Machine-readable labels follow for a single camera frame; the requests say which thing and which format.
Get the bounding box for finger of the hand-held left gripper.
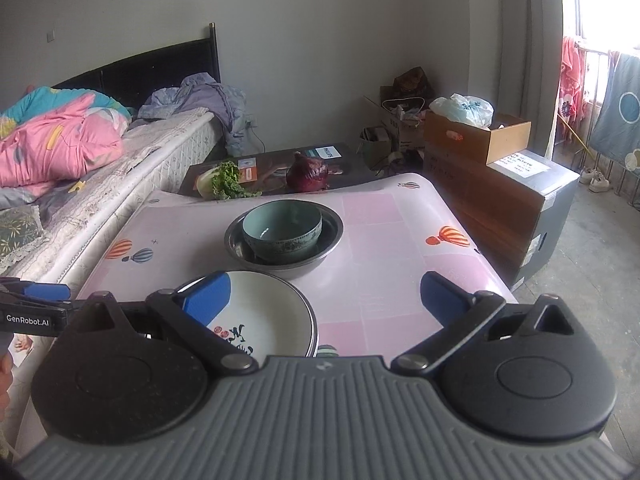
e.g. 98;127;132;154
0;277;88;308

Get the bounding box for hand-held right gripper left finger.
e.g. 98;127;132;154
75;270;258;376

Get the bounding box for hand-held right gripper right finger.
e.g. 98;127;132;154
392;272;576;376

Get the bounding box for white ceramic printed plate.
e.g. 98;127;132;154
177;270;318;359

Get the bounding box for teal ceramic bowl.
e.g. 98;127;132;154
242;199;323;264

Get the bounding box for wide stainless steel bowl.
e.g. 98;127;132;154
223;204;345;281

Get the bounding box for mattress paper tag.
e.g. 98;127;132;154
9;336;39;367

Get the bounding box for green patterned pillow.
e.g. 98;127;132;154
0;204;44;272

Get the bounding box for pink printed tablecloth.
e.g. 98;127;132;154
75;172;519;361

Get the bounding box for large grey carton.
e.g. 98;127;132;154
422;147;546;287

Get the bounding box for green leafy vegetable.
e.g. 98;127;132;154
195;160;262;200

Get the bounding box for white quilted mattress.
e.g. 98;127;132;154
0;107;224;431

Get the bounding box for grey box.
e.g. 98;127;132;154
487;148;581;289

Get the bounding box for dark low table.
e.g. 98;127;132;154
178;142;377;197

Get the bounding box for pink and blue quilt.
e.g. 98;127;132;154
0;86;134;199

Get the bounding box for red cabbage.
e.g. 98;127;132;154
285;151;331;194

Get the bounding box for brown cardboard box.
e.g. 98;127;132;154
423;110;532;165

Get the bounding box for small cardboard box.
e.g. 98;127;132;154
359;126;394;169

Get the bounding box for open cardboard box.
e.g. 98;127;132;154
362;85;436;154

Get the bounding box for white plastic bag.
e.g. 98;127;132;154
428;93;495;129

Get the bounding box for grey purple crumpled clothing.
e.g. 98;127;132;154
137;72;249;157

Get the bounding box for yellow stick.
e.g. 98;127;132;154
559;115;596;162

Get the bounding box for brown paper bag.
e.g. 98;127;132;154
392;66;434;102

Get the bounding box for black bed headboard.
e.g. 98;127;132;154
50;22;222;112

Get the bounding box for blue hanging towel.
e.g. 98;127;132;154
589;50;640;174

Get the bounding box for pink hanging clothes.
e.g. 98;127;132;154
560;35;589;122

